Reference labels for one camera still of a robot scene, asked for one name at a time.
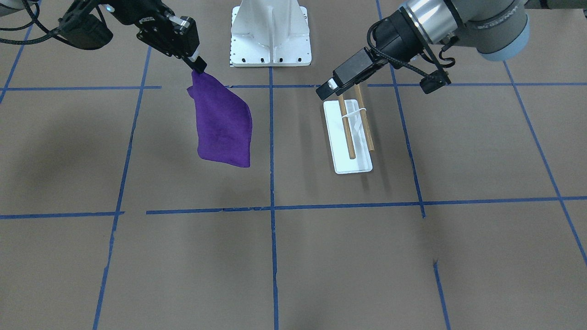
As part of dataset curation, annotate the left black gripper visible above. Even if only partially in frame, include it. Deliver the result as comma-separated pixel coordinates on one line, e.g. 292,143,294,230
315,16,429,101

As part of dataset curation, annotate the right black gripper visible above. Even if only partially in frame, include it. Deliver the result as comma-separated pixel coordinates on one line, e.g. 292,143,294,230
108,0,207,74

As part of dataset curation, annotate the purple towel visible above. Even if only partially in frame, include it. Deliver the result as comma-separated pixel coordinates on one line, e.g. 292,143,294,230
187,70,252,168

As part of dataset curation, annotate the wooden rack rod outer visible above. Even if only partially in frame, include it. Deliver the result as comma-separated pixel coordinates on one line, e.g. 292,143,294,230
354,84,375,152

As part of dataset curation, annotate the wooden rack rod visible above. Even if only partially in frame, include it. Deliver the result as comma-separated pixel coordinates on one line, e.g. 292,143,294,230
338,95,356,160
354,84,375,152

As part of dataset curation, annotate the white towel rack base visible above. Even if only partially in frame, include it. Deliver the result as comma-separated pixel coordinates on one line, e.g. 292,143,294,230
323,99,373,175

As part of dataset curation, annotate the wooden rack rod inner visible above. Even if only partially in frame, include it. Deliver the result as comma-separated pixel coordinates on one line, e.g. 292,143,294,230
338,95,356,160

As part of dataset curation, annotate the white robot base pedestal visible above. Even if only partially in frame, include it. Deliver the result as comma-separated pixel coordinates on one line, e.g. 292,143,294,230
229,0,312,67

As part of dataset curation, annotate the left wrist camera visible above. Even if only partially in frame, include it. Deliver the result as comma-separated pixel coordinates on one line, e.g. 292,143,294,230
419,69,452,95

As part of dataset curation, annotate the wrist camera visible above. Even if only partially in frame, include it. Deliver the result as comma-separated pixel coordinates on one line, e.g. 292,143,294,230
419,69,452,95
58,14,113,50

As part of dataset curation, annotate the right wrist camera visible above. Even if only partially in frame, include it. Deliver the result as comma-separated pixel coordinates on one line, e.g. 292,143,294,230
58,14,113,50

